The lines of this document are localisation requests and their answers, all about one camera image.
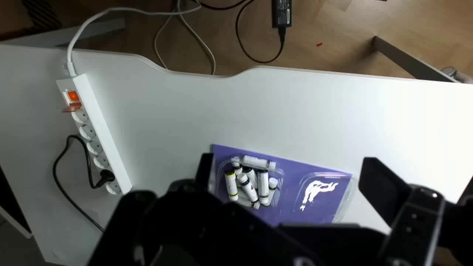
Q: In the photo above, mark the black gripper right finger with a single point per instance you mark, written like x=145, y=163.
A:
x=383, y=189

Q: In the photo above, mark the purple paper sheet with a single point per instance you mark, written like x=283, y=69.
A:
x=290, y=186

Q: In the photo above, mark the white power strip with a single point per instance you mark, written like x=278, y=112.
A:
x=86, y=113

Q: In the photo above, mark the small white bottle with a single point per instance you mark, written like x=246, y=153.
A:
x=231, y=186
x=273, y=187
x=259, y=163
x=247, y=187
x=262, y=183

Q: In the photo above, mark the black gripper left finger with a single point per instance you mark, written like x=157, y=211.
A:
x=205, y=171

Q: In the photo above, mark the black laptop power adapter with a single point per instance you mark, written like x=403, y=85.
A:
x=281, y=14

